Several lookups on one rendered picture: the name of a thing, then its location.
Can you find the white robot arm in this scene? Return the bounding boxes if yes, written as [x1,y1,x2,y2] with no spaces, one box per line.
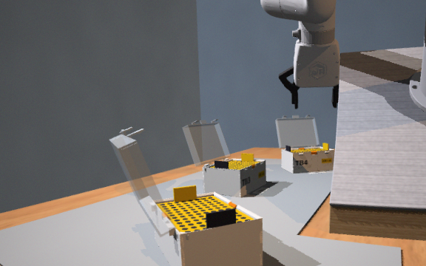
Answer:
[260,0,426,112]

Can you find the grey bench mat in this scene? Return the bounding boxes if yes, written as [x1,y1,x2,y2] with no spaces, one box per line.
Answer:
[0,158,402,266]

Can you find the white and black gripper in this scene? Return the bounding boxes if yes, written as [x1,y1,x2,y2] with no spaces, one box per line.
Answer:
[279,39,340,109]

